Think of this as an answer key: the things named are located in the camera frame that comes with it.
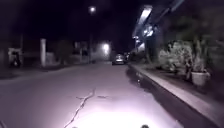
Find pale plant pot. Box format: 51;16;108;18
190;71;212;88

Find pale pillar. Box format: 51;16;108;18
39;38;47;68

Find grey asphalt road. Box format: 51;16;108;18
0;61;185;128

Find raised concrete kerb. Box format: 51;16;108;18
127;63;224;128

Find parked car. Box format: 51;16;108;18
111;53;126;66

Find street lamp pole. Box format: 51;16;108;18
87;5;98;64

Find building with lit canopy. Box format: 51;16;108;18
131;0;224;64

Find bushes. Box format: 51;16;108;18
157;39;224;75

